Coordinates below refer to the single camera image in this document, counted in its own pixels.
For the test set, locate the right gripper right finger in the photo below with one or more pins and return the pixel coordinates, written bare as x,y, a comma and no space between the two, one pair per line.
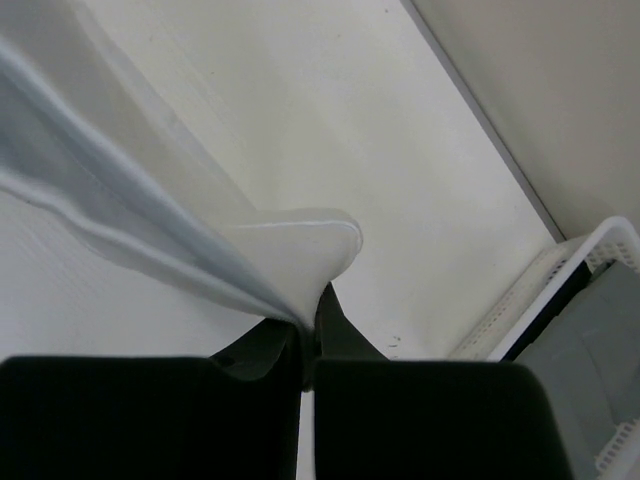
377,418

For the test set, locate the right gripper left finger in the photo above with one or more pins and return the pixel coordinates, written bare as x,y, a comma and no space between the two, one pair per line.
233,415

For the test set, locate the white skirt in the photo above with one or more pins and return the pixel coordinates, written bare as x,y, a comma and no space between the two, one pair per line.
102,155

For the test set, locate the black skirt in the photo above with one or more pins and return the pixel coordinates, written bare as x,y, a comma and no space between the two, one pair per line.
538,319

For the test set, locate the grey skirt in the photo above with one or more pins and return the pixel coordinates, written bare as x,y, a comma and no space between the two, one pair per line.
587,359

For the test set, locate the white plastic basket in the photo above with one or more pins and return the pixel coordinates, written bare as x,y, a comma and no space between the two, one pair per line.
614,240

